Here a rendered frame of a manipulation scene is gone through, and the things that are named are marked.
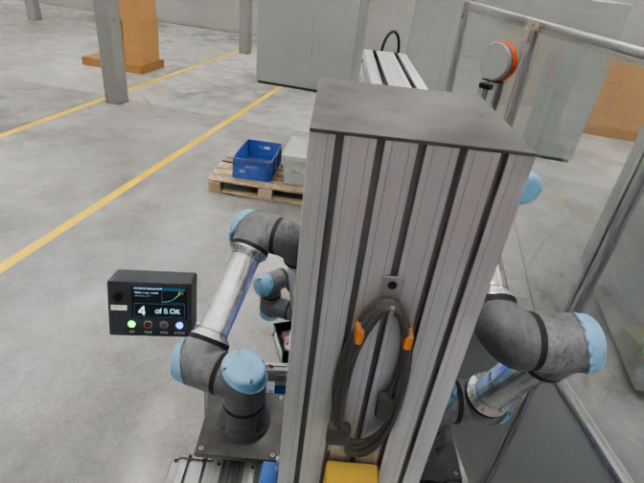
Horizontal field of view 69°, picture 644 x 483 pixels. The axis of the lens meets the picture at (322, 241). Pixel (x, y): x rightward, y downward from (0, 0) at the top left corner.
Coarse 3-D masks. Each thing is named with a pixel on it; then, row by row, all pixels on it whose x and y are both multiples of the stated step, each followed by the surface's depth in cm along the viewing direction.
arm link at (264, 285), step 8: (272, 272) 166; (280, 272) 166; (256, 280) 163; (264, 280) 162; (272, 280) 163; (280, 280) 165; (256, 288) 165; (264, 288) 161; (272, 288) 163; (280, 288) 167; (264, 296) 166; (272, 296) 166
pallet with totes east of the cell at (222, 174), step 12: (228, 156) 532; (228, 168) 503; (216, 180) 475; (228, 180) 476; (240, 180) 479; (252, 180) 482; (276, 180) 488; (216, 192) 482; (228, 192) 482; (240, 192) 484; (264, 192) 475; (288, 192) 472; (300, 192) 470; (300, 204) 477
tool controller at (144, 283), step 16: (128, 272) 154; (144, 272) 155; (160, 272) 156; (176, 272) 158; (192, 272) 159; (112, 288) 147; (128, 288) 148; (144, 288) 148; (160, 288) 148; (176, 288) 149; (192, 288) 151; (112, 304) 149; (128, 304) 149; (160, 304) 150; (176, 304) 151; (192, 304) 152; (112, 320) 150; (128, 320) 151; (144, 320) 151; (160, 320) 152; (176, 320) 152; (192, 320) 154
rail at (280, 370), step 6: (276, 366) 176; (282, 366) 177; (270, 372) 174; (276, 372) 175; (282, 372) 175; (270, 378) 176; (276, 378) 176; (282, 378) 176; (276, 384) 178; (282, 384) 178
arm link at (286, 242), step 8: (280, 224) 137; (288, 224) 137; (296, 224) 139; (280, 232) 136; (288, 232) 136; (296, 232) 137; (280, 240) 136; (288, 240) 136; (296, 240) 137; (280, 248) 137; (288, 248) 136; (296, 248) 137; (280, 256) 140; (288, 256) 138; (296, 256) 138; (288, 264) 142; (296, 264) 141; (288, 272) 148; (288, 280) 152; (288, 304) 168; (288, 312) 167; (288, 320) 169
